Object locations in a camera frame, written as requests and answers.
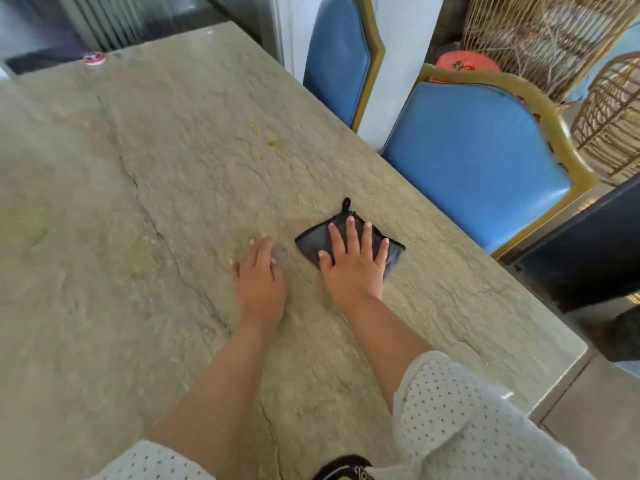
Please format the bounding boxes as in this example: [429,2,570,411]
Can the grey stone table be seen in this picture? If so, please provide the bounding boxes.
[0,20,589,480]

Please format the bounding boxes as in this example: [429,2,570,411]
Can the scattered yellow food crumbs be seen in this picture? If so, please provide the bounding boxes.
[249,122,280,147]

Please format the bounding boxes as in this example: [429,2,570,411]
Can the blue padded chair gold frame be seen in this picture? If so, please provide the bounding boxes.
[381,63,599,261]
[302,0,387,133]

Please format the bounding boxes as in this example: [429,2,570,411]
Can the grey stone planter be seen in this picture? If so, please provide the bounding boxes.
[575,294,640,381]

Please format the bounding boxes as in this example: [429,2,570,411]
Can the white dotted left sleeve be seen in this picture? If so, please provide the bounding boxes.
[89,439,216,480]

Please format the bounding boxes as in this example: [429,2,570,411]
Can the red plastic stool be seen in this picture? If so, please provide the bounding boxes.
[433,49,501,84]

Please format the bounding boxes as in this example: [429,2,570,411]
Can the person's right hand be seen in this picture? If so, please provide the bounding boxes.
[318,216,391,308]

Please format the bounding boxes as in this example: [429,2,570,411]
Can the white dotted right sleeve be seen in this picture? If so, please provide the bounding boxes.
[392,350,596,480]

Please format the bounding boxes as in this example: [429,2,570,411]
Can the person's left hand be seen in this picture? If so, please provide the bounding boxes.
[231,236,287,328]

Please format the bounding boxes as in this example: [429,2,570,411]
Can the grey ribbed radiator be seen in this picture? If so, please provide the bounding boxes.
[57,0,142,51]

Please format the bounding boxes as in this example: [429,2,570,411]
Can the black pillar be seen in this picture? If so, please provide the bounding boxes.
[499,173,640,314]

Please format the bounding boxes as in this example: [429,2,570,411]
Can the dark grey cloth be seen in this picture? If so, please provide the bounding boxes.
[293,197,407,281]

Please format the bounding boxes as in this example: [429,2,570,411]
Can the white dotted sleeve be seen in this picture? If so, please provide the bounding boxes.
[392,350,596,480]
[89,439,216,480]

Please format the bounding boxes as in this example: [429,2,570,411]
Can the person's right forearm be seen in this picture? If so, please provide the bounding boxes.
[345,294,436,415]

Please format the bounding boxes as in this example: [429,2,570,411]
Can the person's left forearm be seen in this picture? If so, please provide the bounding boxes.
[147,317,281,480]

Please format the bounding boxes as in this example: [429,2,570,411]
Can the group of rattan chairs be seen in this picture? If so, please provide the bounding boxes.
[462,0,640,181]

